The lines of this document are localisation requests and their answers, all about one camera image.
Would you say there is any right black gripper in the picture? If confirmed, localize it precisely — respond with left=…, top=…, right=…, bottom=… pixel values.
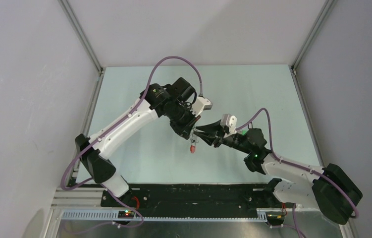
left=193, top=119, right=252, bottom=155

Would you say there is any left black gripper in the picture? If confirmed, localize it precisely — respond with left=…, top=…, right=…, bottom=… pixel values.
left=165, top=102, right=201, bottom=140

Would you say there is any red keyring with keys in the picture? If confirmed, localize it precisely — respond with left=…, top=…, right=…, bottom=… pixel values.
left=190, top=131, right=199, bottom=154

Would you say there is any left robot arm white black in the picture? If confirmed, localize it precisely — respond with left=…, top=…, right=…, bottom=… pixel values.
left=75, top=77, right=211, bottom=207

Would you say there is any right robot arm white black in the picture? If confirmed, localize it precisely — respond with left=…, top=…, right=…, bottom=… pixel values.
left=193, top=121, right=363, bottom=225

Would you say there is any right controller board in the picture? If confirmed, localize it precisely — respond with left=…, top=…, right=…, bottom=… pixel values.
left=266, top=214, right=286, bottom=228

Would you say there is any controller board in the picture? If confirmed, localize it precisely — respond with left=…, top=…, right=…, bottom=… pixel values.
left=117, top=210, right=136, bottom=219
left=266, top=214, right=286, bottom=228

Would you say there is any left controller board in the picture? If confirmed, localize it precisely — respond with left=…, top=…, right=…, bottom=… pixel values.
left=117, top=210, right=136, bottom=219

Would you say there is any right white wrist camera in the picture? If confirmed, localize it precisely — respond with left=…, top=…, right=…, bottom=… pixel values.
left=220, top=114, right=237, bottom=136

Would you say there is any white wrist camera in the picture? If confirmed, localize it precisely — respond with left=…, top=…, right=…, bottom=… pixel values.
left=191, top=96, right=213, bottom=116
left=220, top=114, right=237, bottom=136

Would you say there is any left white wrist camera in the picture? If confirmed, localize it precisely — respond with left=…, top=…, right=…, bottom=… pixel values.
left=191, top=96, right=213, bottom=116

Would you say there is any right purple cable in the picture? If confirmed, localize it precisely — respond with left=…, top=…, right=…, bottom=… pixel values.
left=235, top=108, right=360, bottom=219

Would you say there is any purple cable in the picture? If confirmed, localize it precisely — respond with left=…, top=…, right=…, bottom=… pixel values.
left=235, top=108, right=360, bottom=219
left=60, top=56, right=205, bottom=192

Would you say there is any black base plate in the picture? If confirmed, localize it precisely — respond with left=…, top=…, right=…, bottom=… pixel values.
left=100, top=182, right=296, bottom=219

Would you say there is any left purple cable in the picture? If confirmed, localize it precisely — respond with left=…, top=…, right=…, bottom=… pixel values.
left=60, top=56, right=205, bottom=192

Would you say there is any left aluminium frame post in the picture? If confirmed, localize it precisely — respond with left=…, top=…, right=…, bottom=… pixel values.
left=58, top=0, right=104, bottom=76

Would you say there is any aluminium frame post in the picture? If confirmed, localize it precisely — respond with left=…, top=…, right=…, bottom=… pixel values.
left=58, top=0, right=104, bottom=76
left=290, top=0, right=337, bottom=74

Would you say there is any slotted cable duct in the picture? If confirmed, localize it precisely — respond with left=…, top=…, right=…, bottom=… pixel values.
left=61, top=209, right=266, bottom=222

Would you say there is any right aluminium frame post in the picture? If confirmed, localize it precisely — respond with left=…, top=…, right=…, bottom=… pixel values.
left=290, top=0, right=337, bottom=74

